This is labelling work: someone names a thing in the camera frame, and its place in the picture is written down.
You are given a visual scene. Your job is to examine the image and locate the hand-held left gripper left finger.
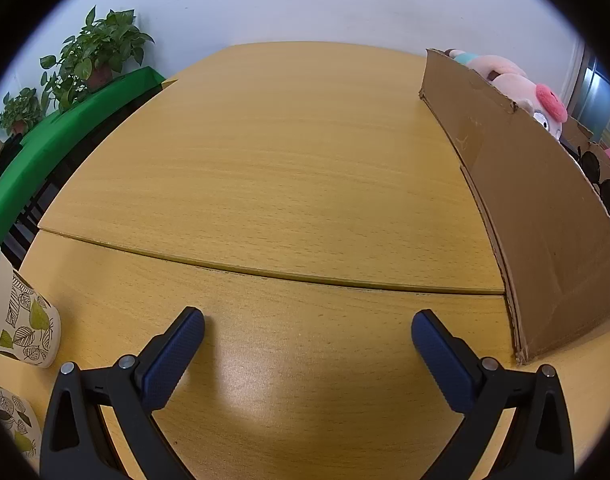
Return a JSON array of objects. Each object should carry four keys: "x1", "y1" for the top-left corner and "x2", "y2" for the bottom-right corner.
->
[{"x1": 39, "y1": 306, "x2": 206, "y2": 480}]

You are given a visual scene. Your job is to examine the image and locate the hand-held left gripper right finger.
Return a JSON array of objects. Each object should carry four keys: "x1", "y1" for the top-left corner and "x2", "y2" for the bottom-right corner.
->
[{"x1": 411, "y1": 309, "x2": 576, "y2": 480}]

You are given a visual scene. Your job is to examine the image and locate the brown cardboard box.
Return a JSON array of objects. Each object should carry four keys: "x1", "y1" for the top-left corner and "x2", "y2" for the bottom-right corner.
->
[{"x1": 418, "y1": 48, "x2": 610, "y2": 365}]

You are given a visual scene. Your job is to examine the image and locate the leaf print paper cup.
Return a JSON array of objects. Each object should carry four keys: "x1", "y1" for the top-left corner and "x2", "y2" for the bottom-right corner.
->
[
  {"x1": 0, "y1": 242, "x2": 61, "y2": 369},
  {"x1": 0, "y1": 379, "x2": 42, "y2": 471}
]

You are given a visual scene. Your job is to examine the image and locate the black chair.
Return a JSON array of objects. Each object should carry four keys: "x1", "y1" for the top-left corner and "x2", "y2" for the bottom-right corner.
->
[
  {"x1": 0, "y1": 133, "x2": 26, "y2": 196},
  {"x1": 5, "y1": 180, "x2": 62, "y2": 266}
]

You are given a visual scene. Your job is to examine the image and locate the black sunglasses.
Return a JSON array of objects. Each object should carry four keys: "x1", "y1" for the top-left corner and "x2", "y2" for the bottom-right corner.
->
[{"x1": 578, "y1": 147, "x2": 610, "y2": 216}]

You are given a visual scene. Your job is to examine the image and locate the pink and teal pig plush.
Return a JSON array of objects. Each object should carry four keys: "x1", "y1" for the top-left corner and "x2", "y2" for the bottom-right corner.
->
[{"x1": 445, "y1": 47, "x2": 569, "y2": 141}]

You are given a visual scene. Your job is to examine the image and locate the small potted green plant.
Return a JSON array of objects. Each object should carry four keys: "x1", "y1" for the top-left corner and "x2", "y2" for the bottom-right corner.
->
[{"x1": 0, "y1": 87, "x2": 44, "y2": 137}]

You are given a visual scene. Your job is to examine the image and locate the glass door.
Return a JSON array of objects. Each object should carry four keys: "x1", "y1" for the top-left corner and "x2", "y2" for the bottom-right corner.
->
[{"x1": 565, "y1": 42, "x2": 610, "y2": 161}]

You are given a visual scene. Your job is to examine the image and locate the large potted green plant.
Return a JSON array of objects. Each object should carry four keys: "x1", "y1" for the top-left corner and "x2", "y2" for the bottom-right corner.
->
[{"x1": 39, "y1": 6, "x2": 155, "y2": 113}]

